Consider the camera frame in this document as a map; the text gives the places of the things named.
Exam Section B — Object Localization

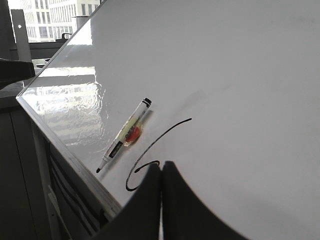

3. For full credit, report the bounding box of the white whiteboard with aluminium frame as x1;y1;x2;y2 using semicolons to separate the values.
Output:
17;0;320;240

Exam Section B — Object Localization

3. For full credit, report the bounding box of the white black whiteboard marker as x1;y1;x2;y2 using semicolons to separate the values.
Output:
96;98;152;173

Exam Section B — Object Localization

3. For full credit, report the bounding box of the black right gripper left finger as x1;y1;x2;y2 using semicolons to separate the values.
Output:
93;163;161;240

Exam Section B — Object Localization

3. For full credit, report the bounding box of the dark grey flat object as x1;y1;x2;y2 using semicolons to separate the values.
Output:
0;58;35;89

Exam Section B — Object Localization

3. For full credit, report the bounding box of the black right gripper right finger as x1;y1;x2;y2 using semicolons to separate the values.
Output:
162;161;246;240

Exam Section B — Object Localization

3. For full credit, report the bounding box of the grey cabinet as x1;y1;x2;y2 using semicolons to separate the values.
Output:
0;95;108;240

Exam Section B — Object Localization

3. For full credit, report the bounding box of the grey monitor stand post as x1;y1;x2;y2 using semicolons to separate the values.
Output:
10;9;32;63

